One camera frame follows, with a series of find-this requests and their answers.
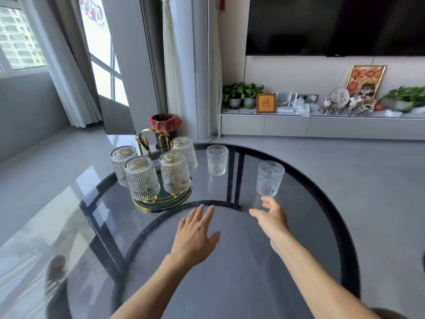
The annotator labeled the balcony window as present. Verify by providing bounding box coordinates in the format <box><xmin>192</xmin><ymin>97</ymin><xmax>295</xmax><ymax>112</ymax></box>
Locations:
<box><xmin>0</xmin><ymin>0</ymin><xmax>48</xmax><ymax>77</ymax></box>

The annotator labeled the person's left forearm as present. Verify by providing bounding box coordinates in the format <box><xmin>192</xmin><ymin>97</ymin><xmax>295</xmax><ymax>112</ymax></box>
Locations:
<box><xmin>110</xmin><ymin>253</ymin><xmax>197</xmax><ymax>319</ymax></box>

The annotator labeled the gold framed colourful picture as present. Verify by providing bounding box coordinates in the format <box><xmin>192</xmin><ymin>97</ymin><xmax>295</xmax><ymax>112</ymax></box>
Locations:
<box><xmin>345</xmin><ymin>65</ymin><xmax>386</xmax><ymax>101</ymax></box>

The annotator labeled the white router with antennas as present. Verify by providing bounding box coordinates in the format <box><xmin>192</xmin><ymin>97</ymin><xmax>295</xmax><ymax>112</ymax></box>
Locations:
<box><xmin>276</xmin><ymin>92</ymin><xmax>297</xmax><ymax>113</ymax></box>

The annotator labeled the large green potted plant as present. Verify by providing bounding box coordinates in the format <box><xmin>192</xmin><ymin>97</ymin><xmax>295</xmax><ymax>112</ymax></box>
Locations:
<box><xmin>379</xmin><ymin>86</ymin><xmax>425</xmax><ymax>112</ymax></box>

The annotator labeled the glass balcony door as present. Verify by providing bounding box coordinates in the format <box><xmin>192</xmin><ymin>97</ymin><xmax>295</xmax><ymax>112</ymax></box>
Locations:
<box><xmin>78</xmin><ymin>0</ymin><xmax>137</xmax><ymax>135</ymax></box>

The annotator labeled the wooden frame with red character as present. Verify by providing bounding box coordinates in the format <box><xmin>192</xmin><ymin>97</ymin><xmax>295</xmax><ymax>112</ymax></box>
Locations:
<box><xmin>256</xmin><ymin>93</ymin><xmax>277</xmax><ymax>114</ymax></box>

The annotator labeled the grey wall socket panel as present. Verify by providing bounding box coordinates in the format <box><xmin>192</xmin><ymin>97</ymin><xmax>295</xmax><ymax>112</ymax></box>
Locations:
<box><xmin>276</xmin><ymin>93</ymin><xmax>319</xmax><ymax>105</ymax></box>

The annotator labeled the white tissue pack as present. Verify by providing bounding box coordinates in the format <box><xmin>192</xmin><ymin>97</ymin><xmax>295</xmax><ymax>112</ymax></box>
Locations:
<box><xmin>294</xmin><ymin>98</ymin><xmax>311</xmax><ymax>117</ymax></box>

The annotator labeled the grey curtain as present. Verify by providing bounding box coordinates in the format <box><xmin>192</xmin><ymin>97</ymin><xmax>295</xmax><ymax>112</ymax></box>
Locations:
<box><xmin>45</xmin><ymin>0</ymin><xmax>103</xmax><ymax>114</ymax></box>

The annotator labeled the person's right hand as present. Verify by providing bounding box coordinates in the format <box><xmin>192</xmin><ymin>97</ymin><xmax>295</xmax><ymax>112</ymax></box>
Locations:
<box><xmin>249</xmin><ymin>196</ymin><xmax>291</xmax><ymax>253</ymax></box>

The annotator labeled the round white plaque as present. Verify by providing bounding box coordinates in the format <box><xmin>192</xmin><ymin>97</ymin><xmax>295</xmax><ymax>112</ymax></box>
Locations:
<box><xmin>329</xmin><ymin>88</ymin><xmax>350</xmax><ymax>107</ymax></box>

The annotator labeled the embossed clear drinking glass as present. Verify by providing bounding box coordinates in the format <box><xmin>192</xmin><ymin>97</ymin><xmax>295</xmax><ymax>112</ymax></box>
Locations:
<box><xmin>110</xmin><ymin>146</ymin><xmax>138</xmax><ymax>187</ymax></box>
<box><xmin>124</xmin><ymin>156</ymin><xmax>161</xmax><ymax>201</ymax></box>
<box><xmin>207</xmin><ymin>144</ymin><xmax>229</xmax><ymax>177</ymax></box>
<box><xmin>171</xmin><ymin>136</ymin><xmax>198</xmax><ymax>172</ymax></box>
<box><xmin>159</xmin><ymin>151</ymin><xmax>192</xmax><ymax>195</ymax></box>
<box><xmin>256</xmin><ymin>161</ymin><xmax>285</xmax><ymax>198</ymax></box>

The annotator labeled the colourful window sticker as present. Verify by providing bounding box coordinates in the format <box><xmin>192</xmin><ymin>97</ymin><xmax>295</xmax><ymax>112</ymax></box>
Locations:
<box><xmin>79</xmin><ymin>0</ymin><xmax>107</xmax><ymax>29</ymax></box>

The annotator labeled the black bin with red bag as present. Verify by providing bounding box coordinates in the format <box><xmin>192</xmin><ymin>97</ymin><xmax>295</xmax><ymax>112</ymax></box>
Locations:
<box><xmin>149</xmin><ymin>113</ymin><xmax>183</xmax><ymax>151</ymax></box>

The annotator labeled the grey television cabinet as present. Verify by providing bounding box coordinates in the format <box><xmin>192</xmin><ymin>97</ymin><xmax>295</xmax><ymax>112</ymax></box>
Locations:
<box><xmin>219</xmin><ymin>108</ymin><xmax>425</xmax><ymax>140</ymax></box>

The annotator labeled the cream curtain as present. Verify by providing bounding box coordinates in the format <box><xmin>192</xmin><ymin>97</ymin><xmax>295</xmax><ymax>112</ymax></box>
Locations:
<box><xmin>160</xmin><ymin>0</ymin><xmax>186</xmax><ymax>117</ymax></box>

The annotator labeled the white sheer curtain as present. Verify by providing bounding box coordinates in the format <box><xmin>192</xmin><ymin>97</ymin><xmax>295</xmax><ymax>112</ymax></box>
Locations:
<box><xmin>23</xmin><ymin>0</ymin><xmax>102</xmax><ymax>128</ymax></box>

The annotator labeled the person's left hand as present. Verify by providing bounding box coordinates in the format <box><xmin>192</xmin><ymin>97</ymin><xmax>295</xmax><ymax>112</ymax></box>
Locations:
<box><xmin>170</xmin><ymin>204</ymin><xmax>221</xmax><ymax>263</ymax></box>

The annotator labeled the gold and green cup rack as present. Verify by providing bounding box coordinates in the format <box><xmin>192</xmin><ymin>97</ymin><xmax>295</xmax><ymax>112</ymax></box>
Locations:
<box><xmin>132</xmin><ymin>128</ymin><xmax>193</xmax><ymax>214</ymax></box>

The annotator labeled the black flat television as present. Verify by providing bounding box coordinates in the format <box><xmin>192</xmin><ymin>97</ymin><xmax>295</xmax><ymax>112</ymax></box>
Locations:
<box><xmin>246</xmin><ymin>0</ymin><xmax>425</xmax><ymax>57</ymax></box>

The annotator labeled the person's right forearm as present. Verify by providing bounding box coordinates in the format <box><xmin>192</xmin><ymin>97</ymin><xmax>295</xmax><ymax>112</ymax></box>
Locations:
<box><xmin>270</xmin><ymin>234</ymin><xmax>386</xmax><ymax>319</ymax></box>

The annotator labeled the row of small figurines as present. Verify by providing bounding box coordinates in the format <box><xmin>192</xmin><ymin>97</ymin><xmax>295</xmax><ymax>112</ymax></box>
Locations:
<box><xmin>320</xmin><ymin>105</ymin><xmax>374</xmax><ymax>116</ymax></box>

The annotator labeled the white standing air conditioner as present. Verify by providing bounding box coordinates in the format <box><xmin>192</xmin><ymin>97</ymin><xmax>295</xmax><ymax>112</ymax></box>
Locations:
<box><xmin>191</xmin><ymin>0</ymin><xmax>222</xmax><ymax>142</ymax></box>

